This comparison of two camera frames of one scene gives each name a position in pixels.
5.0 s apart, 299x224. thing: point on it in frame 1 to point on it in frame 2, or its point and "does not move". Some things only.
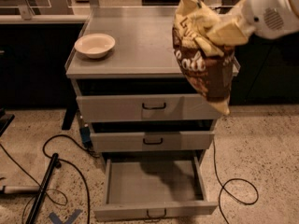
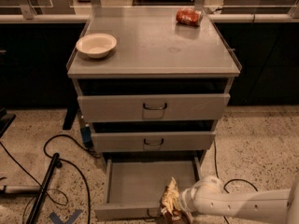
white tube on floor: x=21 y=189 does not move
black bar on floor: x=54 y=164 does not move
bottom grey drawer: x=153 y=188 does not move
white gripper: x=266 y=11 to x=186 y=199
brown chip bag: x=207 y=62 to x=171 y=211
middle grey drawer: x=125 y=142 does not move
